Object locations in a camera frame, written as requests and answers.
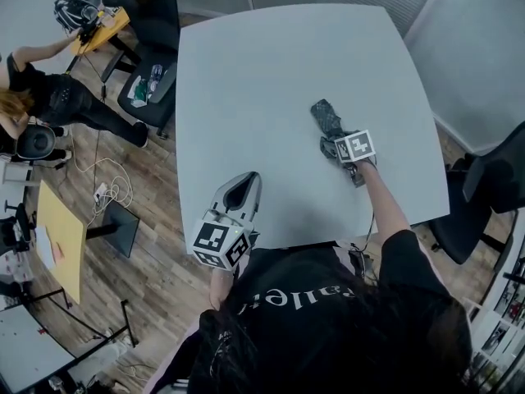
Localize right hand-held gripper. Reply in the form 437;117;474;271
334;129;378;189

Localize green packet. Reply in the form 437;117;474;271
132;80;150;103

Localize black square table base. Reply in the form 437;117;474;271
85;198;141;259

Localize white paper sheet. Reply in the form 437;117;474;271
34;224;57;268

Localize person's right forearm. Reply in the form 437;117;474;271
355;161;412;245

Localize black fabric office chair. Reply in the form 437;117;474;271
101;0;180;140

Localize clear plastic bottle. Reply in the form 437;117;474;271
148;64;166;93

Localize white shelf unit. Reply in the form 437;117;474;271
462;236;525;394

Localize white table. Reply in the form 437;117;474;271
175;2;452;250

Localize person's black shirt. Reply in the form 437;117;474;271
143;228;475;394

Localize black backpack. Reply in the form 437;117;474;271
53;0;108;31

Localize person's left forearm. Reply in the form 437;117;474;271
208;266;235;312

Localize white power strip with cables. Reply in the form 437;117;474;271
72;156;135;218

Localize black round seat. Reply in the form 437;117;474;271
15;124;57;160

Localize white crumpled paper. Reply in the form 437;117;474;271
126;78;148;109

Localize black mesh office chair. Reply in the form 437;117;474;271
428;120;525;267

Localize yellow round side table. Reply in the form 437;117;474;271
68;5;132;56

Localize grey plaid cloth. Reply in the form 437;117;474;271
309;98;378;167

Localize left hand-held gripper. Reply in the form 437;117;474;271
191;171;263;272

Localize yellow rectangular table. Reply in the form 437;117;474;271
35;179;89;305

